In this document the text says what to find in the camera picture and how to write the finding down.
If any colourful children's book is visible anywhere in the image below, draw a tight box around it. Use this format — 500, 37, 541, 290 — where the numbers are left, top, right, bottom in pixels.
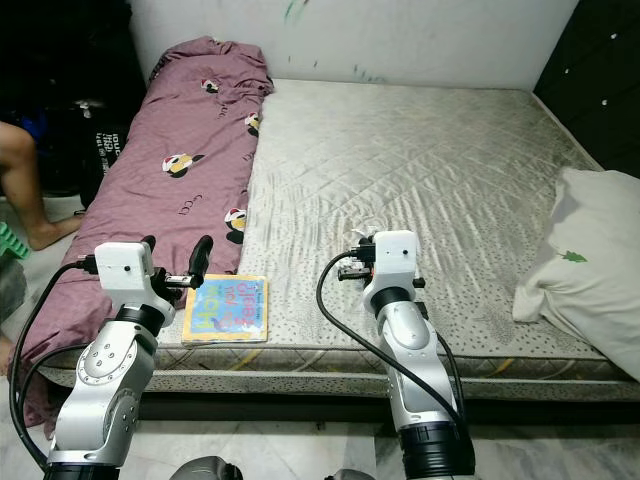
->
182, 275, 269, 344

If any white pillow with green leaf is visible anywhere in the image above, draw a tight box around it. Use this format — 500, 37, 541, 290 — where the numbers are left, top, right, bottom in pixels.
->
512, 167, 640, 381

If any black bag with white print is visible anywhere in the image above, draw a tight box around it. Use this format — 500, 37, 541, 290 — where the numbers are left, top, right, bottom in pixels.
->
80, 100, 121, 211

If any white quilted mattress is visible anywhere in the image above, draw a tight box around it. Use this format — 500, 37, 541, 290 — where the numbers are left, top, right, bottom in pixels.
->
50, 78, 640, 401

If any purple patterned blanket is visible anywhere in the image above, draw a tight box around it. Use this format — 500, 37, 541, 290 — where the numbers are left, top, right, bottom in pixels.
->
15, 38, 273, 441

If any person's bare leg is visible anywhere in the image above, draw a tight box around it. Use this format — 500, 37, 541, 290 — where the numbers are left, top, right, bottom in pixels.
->
0, 120, 83, 251

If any green plastic stool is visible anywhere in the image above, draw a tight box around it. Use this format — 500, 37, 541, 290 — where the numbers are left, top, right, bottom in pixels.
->
0, 222, 29, 261

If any dark bed base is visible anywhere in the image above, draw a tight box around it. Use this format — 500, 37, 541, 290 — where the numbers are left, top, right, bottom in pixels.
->
50, 390, 640, 427

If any grey left robot leg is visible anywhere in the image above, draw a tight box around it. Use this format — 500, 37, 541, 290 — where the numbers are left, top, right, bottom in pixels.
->
168, 456, 246, 480

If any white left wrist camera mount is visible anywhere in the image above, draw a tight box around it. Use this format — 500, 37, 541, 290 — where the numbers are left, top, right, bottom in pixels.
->
95, 243, 173, 306

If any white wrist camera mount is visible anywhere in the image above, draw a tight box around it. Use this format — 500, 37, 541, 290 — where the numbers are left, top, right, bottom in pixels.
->
372, 230, 421, 293
95, 243, 173, 306

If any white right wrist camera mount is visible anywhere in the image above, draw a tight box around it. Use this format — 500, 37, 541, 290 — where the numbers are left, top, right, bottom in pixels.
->
372, 230, 421, 293

